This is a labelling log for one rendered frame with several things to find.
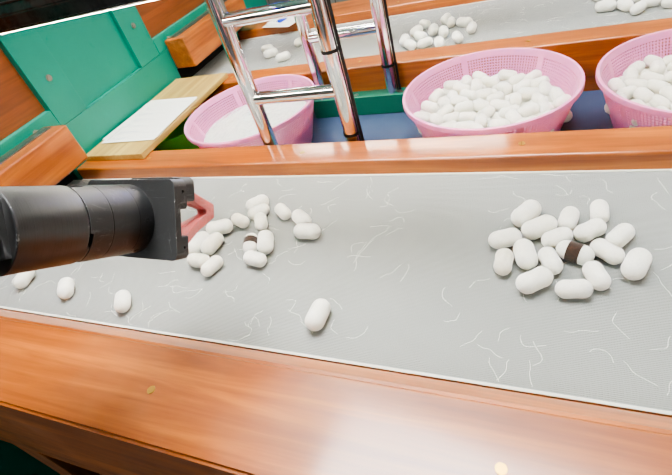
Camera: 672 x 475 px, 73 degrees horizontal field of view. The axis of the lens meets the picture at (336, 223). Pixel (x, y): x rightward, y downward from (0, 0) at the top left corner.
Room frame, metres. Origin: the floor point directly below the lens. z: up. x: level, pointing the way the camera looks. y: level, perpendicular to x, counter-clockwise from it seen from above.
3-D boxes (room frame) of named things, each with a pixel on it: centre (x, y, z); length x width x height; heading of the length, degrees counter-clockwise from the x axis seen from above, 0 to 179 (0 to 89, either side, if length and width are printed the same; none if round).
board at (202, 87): (0.97, 0.28, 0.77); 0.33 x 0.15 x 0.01; 150
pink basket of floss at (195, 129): (0.86, 0.09, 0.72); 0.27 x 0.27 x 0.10
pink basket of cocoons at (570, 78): (0.63, -0.29, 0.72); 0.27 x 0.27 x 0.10
